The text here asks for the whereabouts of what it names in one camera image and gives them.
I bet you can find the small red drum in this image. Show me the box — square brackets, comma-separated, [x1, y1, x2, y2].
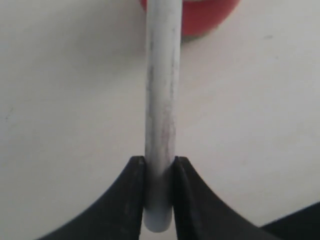
[140, 0, 239, 49]

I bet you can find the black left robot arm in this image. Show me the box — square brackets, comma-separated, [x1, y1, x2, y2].
[44, 156, 320, 240]

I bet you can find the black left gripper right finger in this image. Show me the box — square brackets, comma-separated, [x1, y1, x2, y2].
[172, 157, 275, 240]

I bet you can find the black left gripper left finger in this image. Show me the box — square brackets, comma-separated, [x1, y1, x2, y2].
[42, 156, 146, 240]

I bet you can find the white drumstick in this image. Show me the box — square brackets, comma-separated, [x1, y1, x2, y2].
[143, 0, 183, 233]

